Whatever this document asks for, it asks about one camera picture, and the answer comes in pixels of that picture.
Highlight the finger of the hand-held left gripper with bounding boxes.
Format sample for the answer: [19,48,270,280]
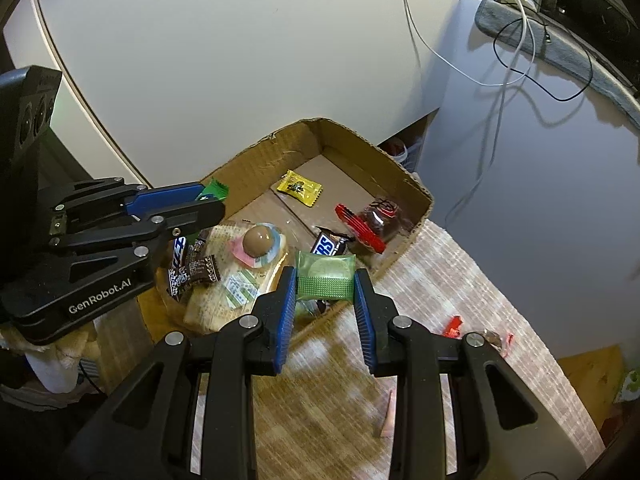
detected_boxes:
[46,197,227,281]
[50,176,207,235]

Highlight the blue label chocolate bar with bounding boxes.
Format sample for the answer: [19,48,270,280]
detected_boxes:
[310,226,356,261]
[170,232,208,271]

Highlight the pale wrapped bread packet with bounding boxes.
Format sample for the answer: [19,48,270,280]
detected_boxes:
[182,222,291,333]

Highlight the small cardboard box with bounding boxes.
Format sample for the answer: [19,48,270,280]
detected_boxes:
[557,345,631,441]

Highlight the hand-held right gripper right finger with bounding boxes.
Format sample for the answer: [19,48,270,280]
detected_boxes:
[352,267,583,480]

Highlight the dark snack packet red ends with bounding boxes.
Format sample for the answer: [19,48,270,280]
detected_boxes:
[334,197,403,255]

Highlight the green candy packet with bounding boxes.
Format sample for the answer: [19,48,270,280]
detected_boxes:
[195,178,230,203]

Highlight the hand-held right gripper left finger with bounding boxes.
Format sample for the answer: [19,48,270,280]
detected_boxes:
[62,266,298,480]

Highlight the green round pastry packet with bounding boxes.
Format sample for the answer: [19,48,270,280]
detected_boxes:
[295,251,357,301]

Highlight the clear wrapped candy red ends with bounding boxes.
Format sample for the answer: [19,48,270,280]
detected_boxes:
[467,331,516,356]

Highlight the red white object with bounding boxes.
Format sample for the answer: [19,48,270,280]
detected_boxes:
[382,137,421,166]

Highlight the black cable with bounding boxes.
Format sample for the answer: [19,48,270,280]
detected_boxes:
[492,10,596,103]

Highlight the chocolate ball cup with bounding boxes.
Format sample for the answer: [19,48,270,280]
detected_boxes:
[231,222,287,268]

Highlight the yellow candy packet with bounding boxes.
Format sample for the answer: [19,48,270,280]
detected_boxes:
[276,170,323,207]

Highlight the beige cloth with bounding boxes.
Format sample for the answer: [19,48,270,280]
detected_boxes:
[0,320,101,408]

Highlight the white cable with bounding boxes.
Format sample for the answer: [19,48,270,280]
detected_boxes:
[395,0,538,86]

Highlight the checked blanket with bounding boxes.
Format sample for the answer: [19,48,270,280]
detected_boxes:
[195,220,606,480]

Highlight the dark window frame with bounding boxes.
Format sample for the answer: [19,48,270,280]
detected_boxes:
[505,0,640,91]

